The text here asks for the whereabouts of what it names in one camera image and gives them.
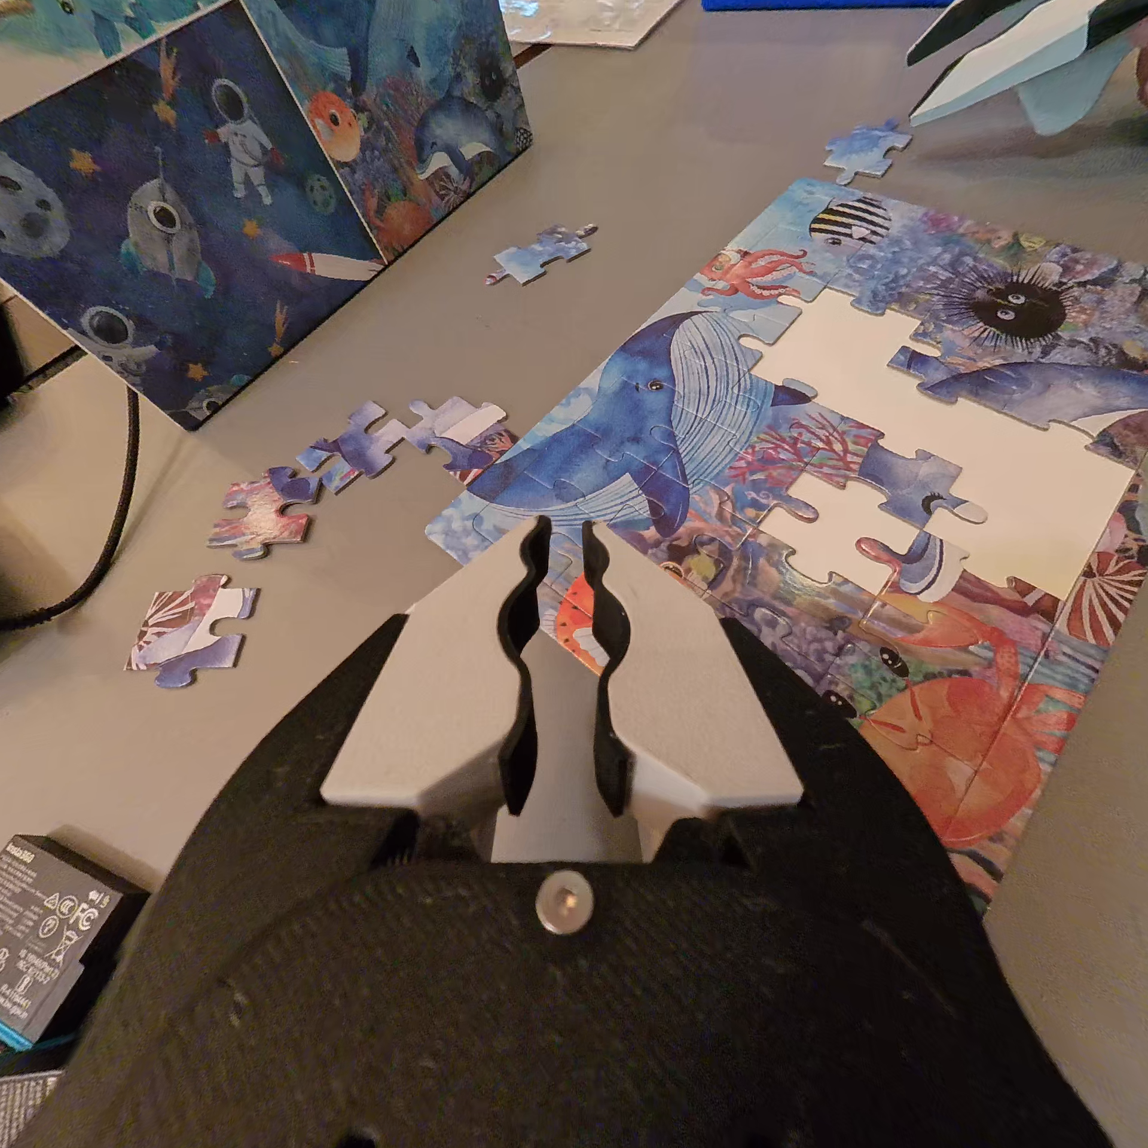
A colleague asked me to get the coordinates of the blue lilac puzzle piece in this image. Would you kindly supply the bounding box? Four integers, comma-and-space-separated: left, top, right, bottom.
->
822, 118, 914, 187

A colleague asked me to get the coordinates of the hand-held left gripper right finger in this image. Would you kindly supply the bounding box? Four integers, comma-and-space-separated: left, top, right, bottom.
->
582, 520, 806, 851

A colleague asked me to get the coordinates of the blue white puzzle piece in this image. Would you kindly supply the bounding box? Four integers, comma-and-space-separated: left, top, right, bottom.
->
485, 222, 600, 288

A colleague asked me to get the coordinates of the grey fabric item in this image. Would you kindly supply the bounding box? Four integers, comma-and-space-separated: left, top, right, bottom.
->
0, 1065, 78, 1148

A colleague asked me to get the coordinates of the white purple leaf puzzle piece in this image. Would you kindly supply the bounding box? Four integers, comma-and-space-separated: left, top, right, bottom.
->
124, 574, 262, 692

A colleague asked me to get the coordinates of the instruction sheet in plastic sleeve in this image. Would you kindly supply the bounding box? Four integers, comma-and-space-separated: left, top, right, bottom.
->
496, 0, 686, 48

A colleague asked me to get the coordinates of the black braided cable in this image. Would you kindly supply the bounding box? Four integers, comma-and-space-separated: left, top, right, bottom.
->
0, 384, 144, 631

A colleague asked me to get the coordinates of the pink purple coral puzzle piece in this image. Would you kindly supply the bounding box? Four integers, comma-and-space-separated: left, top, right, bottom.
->
206, 464, 325, 563

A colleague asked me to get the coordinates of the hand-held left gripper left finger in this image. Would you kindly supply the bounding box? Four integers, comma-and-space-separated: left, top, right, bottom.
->
320, 513, 553, 849

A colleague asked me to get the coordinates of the assembled sea jigsaw puzzle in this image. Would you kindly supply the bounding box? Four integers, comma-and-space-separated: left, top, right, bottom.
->
424, 176, 1148, 916

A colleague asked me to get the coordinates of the illustrated puzzle box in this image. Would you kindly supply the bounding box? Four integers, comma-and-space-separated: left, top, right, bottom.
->
0, 0, 537, 434

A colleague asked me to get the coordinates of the blue plastic bin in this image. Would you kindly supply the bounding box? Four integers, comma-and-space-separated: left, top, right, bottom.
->
700, 0, 957, 14

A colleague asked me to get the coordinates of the striped white purple puzzle piece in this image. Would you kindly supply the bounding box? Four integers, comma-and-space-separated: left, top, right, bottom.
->
408, 397, 521, 488

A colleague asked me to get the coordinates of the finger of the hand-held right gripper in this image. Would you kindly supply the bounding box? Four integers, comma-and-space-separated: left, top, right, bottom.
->
906, 0, 1109, 72
908, 0, 1148, 138

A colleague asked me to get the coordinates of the black battery pack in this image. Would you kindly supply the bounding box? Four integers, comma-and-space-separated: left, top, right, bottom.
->
0, 832, 152, 1052

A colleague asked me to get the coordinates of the purple blue puzzle piece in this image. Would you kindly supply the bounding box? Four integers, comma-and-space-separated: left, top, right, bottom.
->
296, 401, 412, 496

